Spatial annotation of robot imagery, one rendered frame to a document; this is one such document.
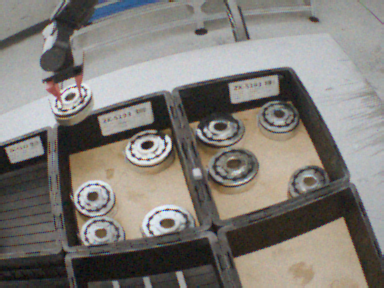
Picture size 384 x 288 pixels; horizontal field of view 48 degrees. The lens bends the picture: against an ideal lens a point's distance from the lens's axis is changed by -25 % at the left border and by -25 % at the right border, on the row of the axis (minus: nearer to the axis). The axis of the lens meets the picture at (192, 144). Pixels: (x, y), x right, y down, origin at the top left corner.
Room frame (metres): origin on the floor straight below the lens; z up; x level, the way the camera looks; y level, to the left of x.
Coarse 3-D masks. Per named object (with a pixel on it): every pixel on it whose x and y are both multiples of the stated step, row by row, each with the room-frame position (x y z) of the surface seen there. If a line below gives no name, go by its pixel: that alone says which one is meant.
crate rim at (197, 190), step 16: (144, 96) 0.95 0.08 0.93; (160, 96) 0.94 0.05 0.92; (96, 112) 0.93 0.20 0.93; (176, 112) 0.88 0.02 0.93; (176, 128) 0.83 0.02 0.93; (192, 176) 0.70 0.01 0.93; (64, 224) 0.61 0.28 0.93; (208, 224) 0.58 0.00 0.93; (64, 240) 0.57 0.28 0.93; (128, 240) 0.56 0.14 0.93; (144, 240) 0.56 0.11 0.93; (160, 240) 0.56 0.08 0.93
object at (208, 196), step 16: (208, 80) 0.97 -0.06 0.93; (224, 80) 0.96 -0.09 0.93; (176, 96) 0.93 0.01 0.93; (192, 144) 0.79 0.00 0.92; (336, 144) 0.70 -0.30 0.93; (192, 160) 0.74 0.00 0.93; (208, 192) 0.66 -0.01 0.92; (320, 192) 0.59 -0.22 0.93; (208, 208) 0.61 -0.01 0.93; (272, 208) 0.58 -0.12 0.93; (224, 224) 0.57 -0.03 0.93
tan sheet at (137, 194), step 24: (120, 144) 0.92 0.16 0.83; (72, 168) 0.87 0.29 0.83; (96, 168) 0.86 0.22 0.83; (120, 168) 0.85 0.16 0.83; (168, 168) 0.82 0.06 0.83; (120, 192) 0.77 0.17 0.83; (144, 192) 0.77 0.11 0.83; (168, 192) 0.76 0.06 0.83; (120, 216) 0.71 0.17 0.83; (144, 216) 0.70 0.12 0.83
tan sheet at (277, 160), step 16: (240, 112) 0.96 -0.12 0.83; (256, 112) 0.95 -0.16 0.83; (192, 128) 0.93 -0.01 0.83; (256, 128) 0.90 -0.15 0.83; (304, 128) 0.87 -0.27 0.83; (256, 144) 0.85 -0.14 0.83; (272, 144) 0.84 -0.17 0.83; (288, 144) 0.83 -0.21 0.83; (304, 144) 0.82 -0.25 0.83; (208, 160) 0.83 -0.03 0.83; (272, 160) 0.79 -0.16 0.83; (288, 160) 0.78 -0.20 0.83; (304, 160) 0.77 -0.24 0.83; (208, 176) 0.78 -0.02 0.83; (272, 176) 0.75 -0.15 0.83; (288, 176) 0.74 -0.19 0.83; (256, 192) 0.71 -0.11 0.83; (272, 192) 0.70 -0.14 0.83; (224, 208) 0.69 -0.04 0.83; (240, 208) 0.68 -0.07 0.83; (256, 208) 0.67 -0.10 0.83
